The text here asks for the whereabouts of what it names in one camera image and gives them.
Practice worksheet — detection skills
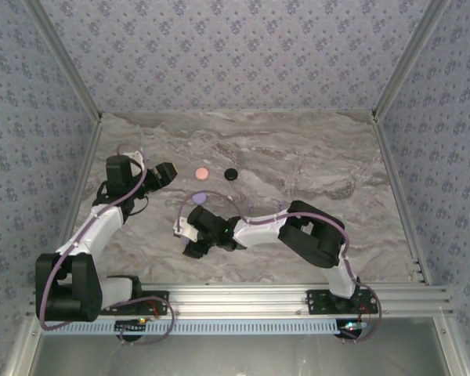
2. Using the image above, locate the small circuit board with LEDs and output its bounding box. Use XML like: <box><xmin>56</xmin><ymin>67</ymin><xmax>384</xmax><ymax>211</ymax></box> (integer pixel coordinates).
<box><xmin>338</xmin><ymin>320</ymin><xmax>368</xmax><ymax>338</ymax></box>
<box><xmin>114</xmin><ymin>317</ymin><xmax>149</xmax><ymax>334</ymax></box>

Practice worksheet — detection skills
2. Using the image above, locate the grey metal panel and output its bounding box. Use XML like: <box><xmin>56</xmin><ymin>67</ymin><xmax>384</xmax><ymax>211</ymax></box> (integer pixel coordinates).
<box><xmin>23</xmin><ymin>334</ymin><xmax>454</xmax><ymax>376</ymax></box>

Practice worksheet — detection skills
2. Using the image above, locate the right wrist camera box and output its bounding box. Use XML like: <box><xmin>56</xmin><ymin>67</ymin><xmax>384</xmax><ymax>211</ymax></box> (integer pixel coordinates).
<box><xmin>173</xmin><ymin>218</ymin><xmax>200</xmax><ymax>243</ymax></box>

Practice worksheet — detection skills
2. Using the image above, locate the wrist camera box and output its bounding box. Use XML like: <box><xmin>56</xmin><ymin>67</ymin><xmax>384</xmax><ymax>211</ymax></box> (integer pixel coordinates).
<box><xmin>173</xmin><ymin>218</ymin><xmax>200</xmax><ymax>243</ymax></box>
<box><xmin>117</xmin><ymin>150</ymin><xmax>146</xmax><ymax>170</ymax></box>

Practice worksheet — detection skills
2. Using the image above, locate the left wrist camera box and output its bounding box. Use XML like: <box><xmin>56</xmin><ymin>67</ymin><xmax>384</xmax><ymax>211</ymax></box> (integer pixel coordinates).
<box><xmin>117</xmin><ymin>150</ymin><xmax>146</xmax><ymax>170</ymax></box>

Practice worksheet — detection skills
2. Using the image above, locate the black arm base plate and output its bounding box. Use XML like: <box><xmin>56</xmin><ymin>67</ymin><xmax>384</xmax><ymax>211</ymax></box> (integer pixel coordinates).
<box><xmin>305</xmin><ymin>289</ymin><xmax>379</xmax><ymax>316</ymax></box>
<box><xmin>98</xmin><ymin>290</ymin><xmax>170</xmax><ymax>316</ymax></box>

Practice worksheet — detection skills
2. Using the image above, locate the wide aluminium mounting rail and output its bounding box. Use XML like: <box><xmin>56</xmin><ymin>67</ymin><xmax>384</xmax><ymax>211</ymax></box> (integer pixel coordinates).
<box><xmin>26</xmin><ymin>284</ymin><xmax>454</xmax><ymax>319</ymax></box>

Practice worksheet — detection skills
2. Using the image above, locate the white slotted cable duct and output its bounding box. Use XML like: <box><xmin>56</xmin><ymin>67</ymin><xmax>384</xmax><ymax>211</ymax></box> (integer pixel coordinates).
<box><xmin>42</xmin><ymin>320</ymin><xmax>342</xmax><ymax>337</ymax></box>

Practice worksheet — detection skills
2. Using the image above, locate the aluminium frame post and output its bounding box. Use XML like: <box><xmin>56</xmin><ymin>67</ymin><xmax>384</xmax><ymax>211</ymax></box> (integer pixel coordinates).
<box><xmin>371</xmin><ymin>0</ymin><xmax>454</xmax><ymax>118</ymax></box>
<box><xmin>432</xmin><ymin>315</ymin><xmax>470</xmax><ymax>376</ymax></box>
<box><xmin>2</xmin><ymin>316</ymin><xmax>44</xmax><ymax>376</ymax></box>
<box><xmin>23</xmin><ymin>0</ymin><xmax>103</xmax><ymax>121</ymax></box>

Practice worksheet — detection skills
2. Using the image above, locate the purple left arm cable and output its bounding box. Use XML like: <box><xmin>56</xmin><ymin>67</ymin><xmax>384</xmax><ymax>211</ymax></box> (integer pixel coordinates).
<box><xmin>37</xmin><ymin>143</ymin><xmax>176</xmax><ymax>346</ymax></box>

